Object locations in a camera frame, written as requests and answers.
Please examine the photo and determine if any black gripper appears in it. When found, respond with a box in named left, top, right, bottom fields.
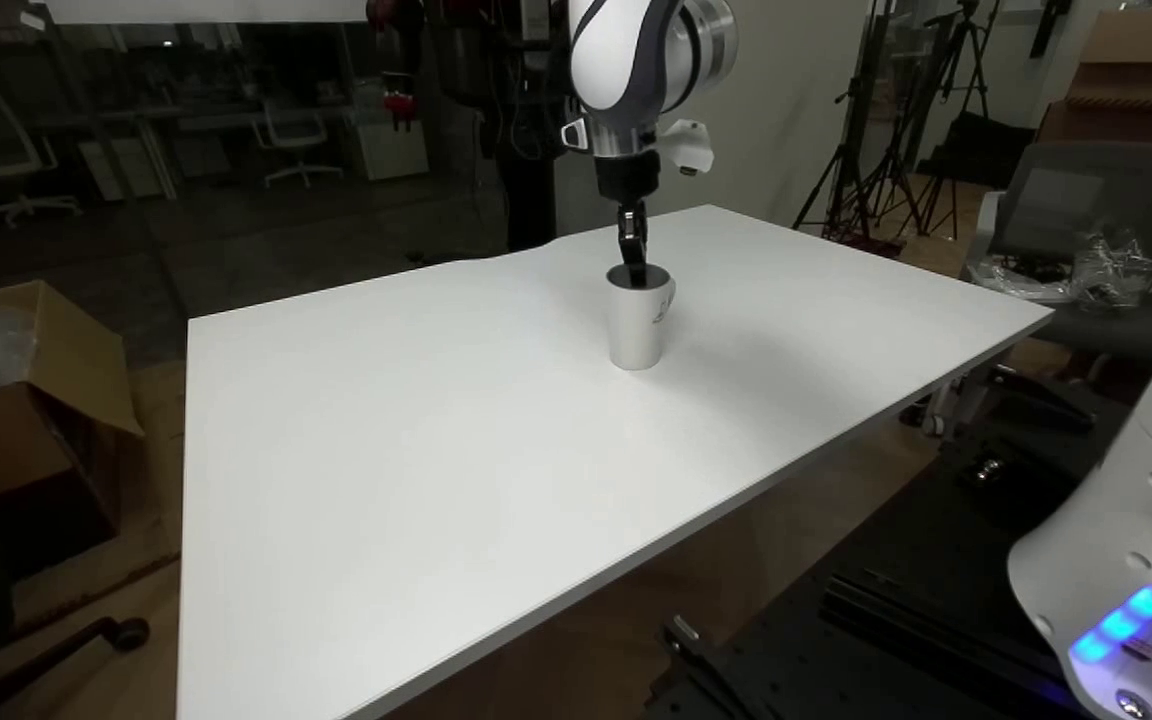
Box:
left=598, top=152, right=659, bottom=272

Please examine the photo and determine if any white ceramic mug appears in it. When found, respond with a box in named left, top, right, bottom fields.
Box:
left=605, top=265, right=676, bottom=372

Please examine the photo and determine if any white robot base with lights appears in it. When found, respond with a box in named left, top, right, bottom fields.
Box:
left=1010, top=384, right=1152, bottom=720

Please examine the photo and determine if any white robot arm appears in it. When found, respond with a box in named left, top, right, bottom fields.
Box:
left=562, top=0, right=738, bottom=289

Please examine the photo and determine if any white office chair behind glass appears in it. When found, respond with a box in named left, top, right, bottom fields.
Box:
left=256, top=104, right=342, bottom=189

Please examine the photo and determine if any cardboard box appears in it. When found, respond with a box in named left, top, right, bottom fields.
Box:
left=0, top=279, right=145, bottom=577

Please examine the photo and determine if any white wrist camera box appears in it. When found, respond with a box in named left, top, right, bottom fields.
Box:
left=659, top=120, right=717, bottom=176

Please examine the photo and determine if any black camera tripod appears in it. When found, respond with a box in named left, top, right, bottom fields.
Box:
left=798, top=0, right=999, bottom=256

